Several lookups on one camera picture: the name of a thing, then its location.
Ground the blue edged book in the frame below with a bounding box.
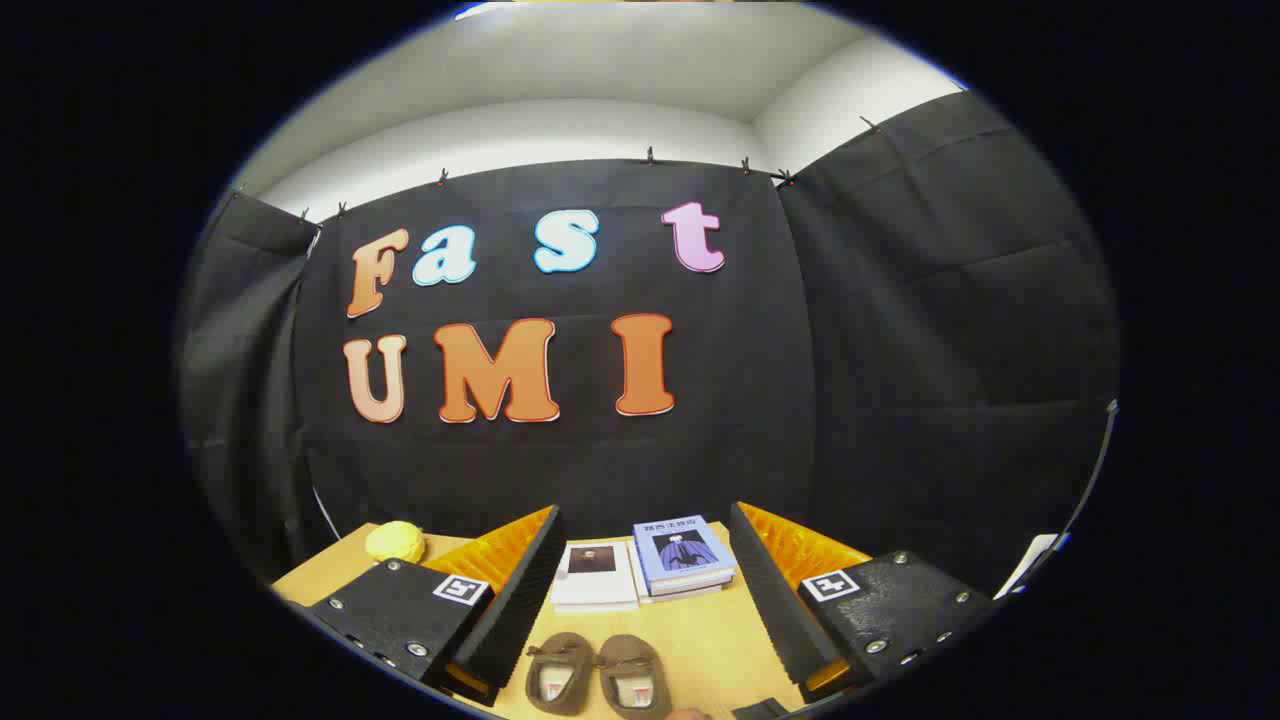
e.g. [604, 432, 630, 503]
[645, 570, 737, 598]

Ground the blue cover book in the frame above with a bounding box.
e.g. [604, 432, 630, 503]
[632, 515, 737, 586]

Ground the row of black cloth clips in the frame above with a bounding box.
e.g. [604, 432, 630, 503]
[235, 115, 881, 223]

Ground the brown fuzzy slipper shoe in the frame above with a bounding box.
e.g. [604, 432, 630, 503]
[597, 634, 673, 720]
[524, 632, 597, 717]

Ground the black backdrop cloth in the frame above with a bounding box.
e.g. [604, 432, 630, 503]
[178, 90, 1121, 601]

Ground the yellow plush toy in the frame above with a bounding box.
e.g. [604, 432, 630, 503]
[364, 520, 426, 564]

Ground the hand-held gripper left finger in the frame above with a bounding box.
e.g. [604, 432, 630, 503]
[305, 505, 566, 708]

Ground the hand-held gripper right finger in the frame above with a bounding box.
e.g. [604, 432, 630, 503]
[728, 502, 994, 701]

